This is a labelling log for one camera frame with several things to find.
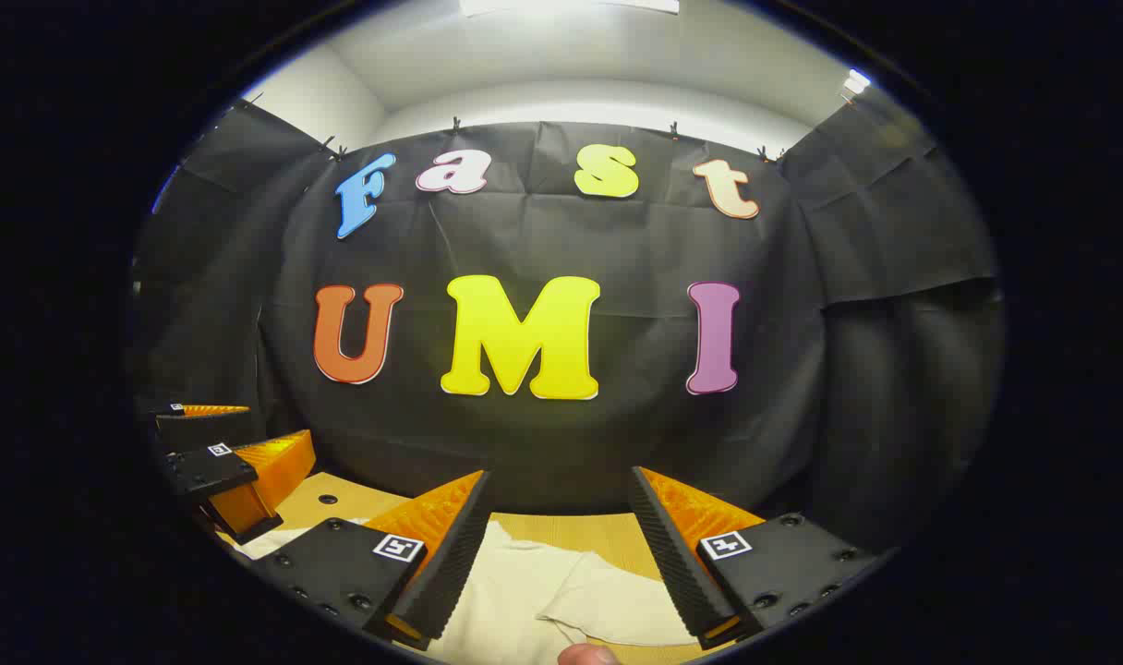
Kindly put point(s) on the black backdrop cloth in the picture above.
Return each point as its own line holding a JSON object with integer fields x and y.
{"x": 561, "y": 443}

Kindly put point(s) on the cream sweatshirt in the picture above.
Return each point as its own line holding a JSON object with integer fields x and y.
{"x": 515, "y": 600}

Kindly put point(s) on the small ceiling light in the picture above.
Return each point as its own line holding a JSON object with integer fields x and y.
{"x": 856, "y": 82}

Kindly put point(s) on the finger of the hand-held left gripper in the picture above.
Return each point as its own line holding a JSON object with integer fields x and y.
{"x": 211, "y": 473}
{"x": 201, "y": 429}

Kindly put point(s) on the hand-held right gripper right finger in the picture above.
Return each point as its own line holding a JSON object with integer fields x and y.
{"x": 672, "y": 563}

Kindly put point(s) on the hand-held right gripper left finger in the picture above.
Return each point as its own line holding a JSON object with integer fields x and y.
{"x": 451, "y": 563}

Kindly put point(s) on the long ceiling light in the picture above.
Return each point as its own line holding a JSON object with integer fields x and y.
{"x": 571, "y": 6}

